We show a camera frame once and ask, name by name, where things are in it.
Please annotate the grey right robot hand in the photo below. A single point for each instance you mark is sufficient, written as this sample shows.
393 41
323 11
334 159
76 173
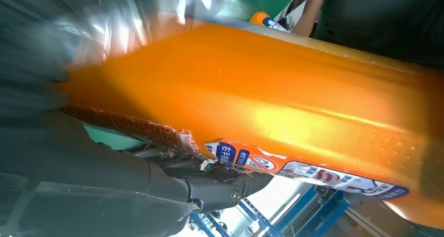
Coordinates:
86 187

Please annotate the blue metal rack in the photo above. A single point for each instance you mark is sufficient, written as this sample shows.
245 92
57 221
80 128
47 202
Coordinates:
329 207

